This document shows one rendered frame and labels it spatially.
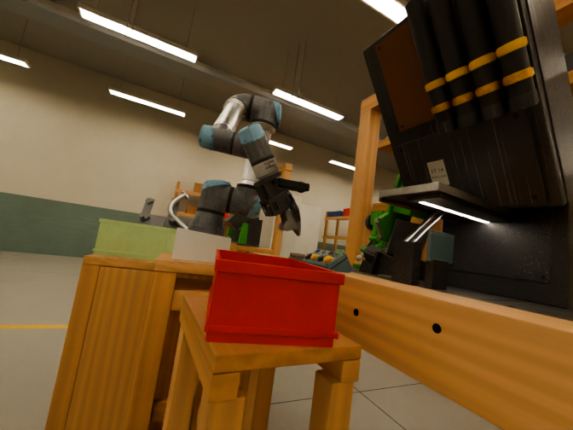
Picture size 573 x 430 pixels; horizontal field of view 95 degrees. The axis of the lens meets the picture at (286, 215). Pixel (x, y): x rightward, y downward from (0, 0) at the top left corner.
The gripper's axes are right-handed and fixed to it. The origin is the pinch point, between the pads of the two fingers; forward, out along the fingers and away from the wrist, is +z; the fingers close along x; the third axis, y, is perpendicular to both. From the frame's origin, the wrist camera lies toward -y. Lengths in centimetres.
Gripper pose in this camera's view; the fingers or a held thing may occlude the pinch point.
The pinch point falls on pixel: (298, 231)
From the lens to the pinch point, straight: 84.8
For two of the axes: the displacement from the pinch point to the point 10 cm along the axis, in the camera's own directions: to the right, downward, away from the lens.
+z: 3.9, 9.1, 1.7
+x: 4.7, -0.4, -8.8
